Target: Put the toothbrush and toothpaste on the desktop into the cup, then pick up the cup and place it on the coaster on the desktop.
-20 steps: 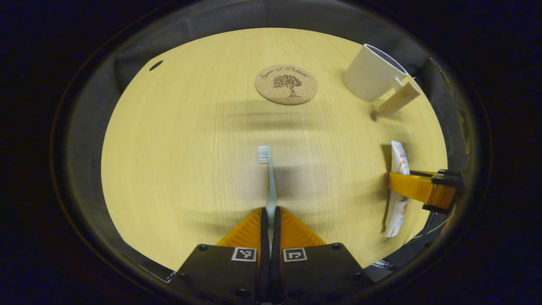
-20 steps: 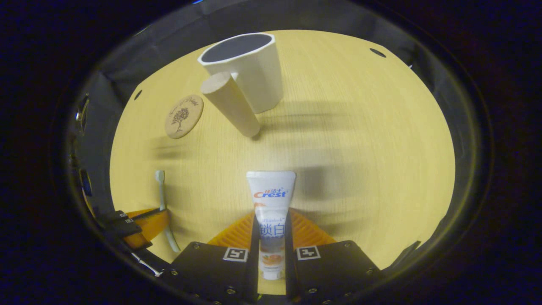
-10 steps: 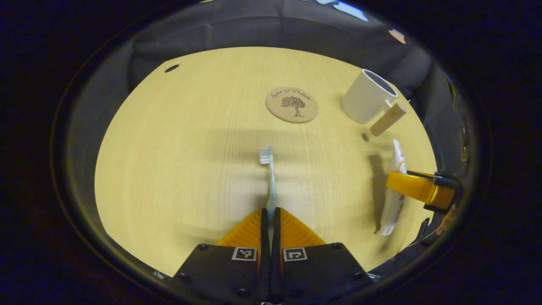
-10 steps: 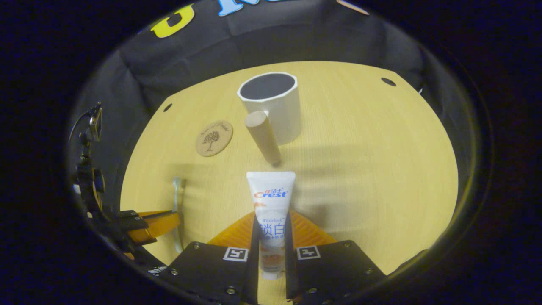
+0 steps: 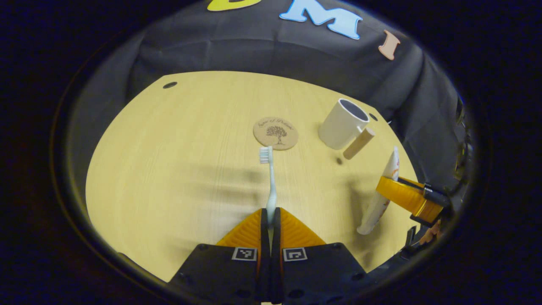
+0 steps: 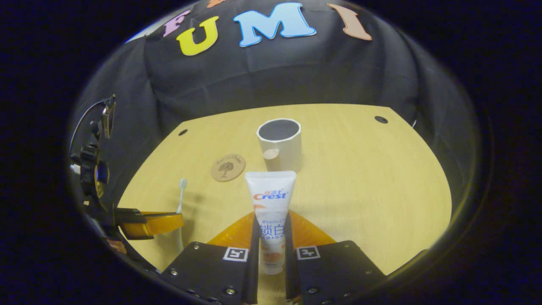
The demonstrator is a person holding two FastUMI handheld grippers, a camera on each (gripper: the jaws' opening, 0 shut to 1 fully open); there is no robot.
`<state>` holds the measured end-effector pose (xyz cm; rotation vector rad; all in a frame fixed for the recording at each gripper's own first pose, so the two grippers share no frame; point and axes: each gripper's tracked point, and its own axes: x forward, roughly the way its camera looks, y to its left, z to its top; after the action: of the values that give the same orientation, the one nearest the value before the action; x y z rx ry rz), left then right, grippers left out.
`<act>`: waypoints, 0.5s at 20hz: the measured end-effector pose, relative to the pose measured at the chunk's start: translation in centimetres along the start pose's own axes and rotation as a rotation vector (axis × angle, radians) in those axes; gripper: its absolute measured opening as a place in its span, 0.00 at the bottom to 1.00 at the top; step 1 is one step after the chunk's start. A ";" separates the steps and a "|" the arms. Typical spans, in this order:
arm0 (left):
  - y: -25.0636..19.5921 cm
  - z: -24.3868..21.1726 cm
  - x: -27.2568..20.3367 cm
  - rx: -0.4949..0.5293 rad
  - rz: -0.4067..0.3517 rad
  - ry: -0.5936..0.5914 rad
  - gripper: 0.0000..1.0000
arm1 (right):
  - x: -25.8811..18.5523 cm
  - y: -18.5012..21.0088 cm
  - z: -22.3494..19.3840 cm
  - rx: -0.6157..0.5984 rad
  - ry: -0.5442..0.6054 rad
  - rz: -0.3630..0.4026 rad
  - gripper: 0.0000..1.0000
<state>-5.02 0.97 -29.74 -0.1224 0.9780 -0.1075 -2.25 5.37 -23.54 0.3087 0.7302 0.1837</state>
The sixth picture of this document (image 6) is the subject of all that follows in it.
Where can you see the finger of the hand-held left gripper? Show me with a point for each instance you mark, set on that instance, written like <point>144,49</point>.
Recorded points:
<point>116,246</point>
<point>131,217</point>

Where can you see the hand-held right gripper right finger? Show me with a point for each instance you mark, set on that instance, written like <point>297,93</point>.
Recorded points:
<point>290,275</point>

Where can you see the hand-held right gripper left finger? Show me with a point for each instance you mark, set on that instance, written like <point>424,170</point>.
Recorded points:
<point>254,275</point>

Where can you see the pale green toothbrush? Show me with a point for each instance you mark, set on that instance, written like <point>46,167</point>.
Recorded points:
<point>182,184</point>

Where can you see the white toothpaste tube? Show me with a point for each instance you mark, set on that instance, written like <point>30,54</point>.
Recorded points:
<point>271,203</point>

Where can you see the round cork coaster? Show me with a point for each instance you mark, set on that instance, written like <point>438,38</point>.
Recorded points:
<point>228,167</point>

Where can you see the white cup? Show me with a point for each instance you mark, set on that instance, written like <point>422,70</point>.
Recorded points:
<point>288,152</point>

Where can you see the light wooden desktop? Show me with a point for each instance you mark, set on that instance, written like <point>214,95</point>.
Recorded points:
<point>360,178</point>

